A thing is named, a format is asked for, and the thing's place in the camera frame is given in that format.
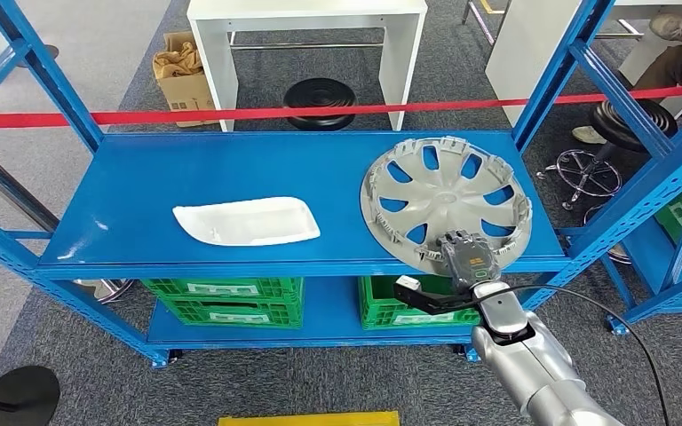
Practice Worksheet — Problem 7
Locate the black round stool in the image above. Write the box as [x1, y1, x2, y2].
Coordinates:
[282, 77, 358, 132]

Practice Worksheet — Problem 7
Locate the cardboard box with paper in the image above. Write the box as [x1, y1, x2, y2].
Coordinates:
[152, 30, 219, 129]

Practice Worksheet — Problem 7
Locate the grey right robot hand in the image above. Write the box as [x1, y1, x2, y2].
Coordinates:
[438, 230, 502, 292]

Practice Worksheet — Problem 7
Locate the white table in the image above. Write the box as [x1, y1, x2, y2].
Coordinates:
[186, 0, 429, 133]
[485, 0, 682, 128]

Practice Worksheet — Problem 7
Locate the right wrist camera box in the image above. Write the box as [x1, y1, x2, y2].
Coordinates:
[393, 274, 472, 316]

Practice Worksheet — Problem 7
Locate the white plastic car part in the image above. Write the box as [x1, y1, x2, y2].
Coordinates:
[171, 196, 322, 248]

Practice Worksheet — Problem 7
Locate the black stool with chrome base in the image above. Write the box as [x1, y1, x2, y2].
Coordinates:
[535, 99, 679, 211]

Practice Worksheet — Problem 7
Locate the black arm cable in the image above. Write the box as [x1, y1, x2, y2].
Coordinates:
[476, 284, 670, 426]

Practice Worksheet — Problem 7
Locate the chrome stanchion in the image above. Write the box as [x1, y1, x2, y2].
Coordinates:
[0, 131, 136, 305]

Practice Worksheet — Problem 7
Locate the grey plastic wheel hubcap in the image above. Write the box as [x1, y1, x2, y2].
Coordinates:
[360, 136, 534, 278]

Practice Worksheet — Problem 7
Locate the red barrier belt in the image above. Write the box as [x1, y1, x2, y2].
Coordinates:
[0, 82, 682, 130]

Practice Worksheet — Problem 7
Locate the blue metal shelf rack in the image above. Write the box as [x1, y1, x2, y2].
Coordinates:
[602, 99, 682, 337]
[0, 0, 682, 370]

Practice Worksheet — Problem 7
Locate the black stanchion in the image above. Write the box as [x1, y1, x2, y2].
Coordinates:
[0, 365, 61, 426]

